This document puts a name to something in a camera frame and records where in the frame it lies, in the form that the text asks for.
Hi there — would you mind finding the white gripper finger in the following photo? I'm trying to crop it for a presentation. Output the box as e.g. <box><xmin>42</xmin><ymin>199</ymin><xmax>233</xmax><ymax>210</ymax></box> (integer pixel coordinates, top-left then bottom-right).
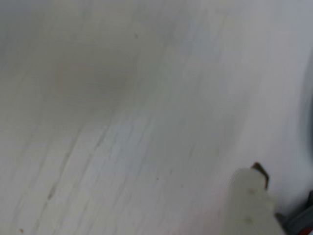
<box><xmin>217</xmin><ymin>162</ymin><xmax>286</xmax><ymax>235</ymax></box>

